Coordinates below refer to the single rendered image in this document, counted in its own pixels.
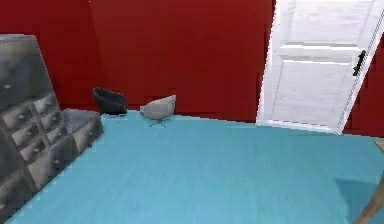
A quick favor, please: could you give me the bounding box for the low grey drawer cabinet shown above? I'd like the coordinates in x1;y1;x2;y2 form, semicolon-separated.
61;107;105;156

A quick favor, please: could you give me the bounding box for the black door handle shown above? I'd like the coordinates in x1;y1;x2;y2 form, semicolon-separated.
352;49;367;77

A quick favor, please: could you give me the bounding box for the tall grey chest of drawers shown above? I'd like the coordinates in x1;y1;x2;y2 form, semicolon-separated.
0;33;76;224

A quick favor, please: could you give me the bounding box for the white room door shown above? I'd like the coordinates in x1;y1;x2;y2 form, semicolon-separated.
255;0;384;135

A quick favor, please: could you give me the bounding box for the black shell chair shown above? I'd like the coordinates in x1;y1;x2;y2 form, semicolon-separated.
91;86;129;123

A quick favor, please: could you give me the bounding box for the grey shell chair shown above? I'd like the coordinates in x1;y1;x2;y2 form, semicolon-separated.
139;94;178;129

